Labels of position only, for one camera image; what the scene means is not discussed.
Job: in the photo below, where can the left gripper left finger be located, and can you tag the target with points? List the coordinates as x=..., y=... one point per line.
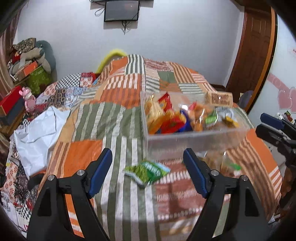
x=50, y=218

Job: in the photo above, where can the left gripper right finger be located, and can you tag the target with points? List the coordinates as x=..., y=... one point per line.
x=245, y=218

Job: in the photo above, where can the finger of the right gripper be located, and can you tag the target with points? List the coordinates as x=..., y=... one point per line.
x=272, y=121

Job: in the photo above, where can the yellow white snack bag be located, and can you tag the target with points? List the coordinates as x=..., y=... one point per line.
x=227, y=116

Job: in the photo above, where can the pale cracker block pack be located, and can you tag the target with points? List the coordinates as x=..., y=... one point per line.
x=220, y=98

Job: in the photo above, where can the orange chips clear bag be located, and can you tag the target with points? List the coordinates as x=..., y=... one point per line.
x=202, y=116

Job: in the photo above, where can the red rice cracker bag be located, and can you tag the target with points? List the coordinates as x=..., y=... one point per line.
x=173, y=120

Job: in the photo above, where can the clear bag round biscuits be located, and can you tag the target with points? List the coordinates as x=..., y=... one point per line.
x=154, y=113

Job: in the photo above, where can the brown wooden door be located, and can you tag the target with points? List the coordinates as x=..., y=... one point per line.
x=254, y=56

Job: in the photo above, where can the brown snack clear bag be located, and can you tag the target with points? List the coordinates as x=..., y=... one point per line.
x=220, y=162

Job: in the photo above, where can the white crumpled sheet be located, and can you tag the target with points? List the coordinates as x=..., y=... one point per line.
x=35, y=142

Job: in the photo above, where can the small green snack packet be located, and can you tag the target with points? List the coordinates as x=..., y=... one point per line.
x=146, y=173

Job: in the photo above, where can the clear plastic storage box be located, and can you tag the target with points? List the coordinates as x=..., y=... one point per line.
x=159, y=146

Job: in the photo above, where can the patchwork striped quilt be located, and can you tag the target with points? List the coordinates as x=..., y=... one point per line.
x=107, y=115

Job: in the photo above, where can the pink plush toy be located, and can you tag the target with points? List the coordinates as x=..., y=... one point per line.
x=29, y=99

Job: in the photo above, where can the red gift box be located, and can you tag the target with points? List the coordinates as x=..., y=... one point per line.
x=9, y=101

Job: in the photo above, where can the checkered patchwork blanket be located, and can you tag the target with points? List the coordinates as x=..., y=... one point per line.
x=65, y=92

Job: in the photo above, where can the green patterned storage box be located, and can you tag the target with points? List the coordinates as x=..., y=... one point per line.
x=38, y=80

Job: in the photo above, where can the orange box on pile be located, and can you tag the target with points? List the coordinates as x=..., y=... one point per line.
x=26, y=70

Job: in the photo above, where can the grey plush toy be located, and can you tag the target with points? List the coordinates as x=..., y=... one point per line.
x=41, y=51

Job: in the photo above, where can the yellow chair back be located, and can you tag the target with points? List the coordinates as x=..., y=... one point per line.
x=108, y=58

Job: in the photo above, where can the pink heart wall sticker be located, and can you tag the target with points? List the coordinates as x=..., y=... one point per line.
x=286, y=96

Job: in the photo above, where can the small wall monitor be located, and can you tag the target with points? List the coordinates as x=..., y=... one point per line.
x=116, y=11

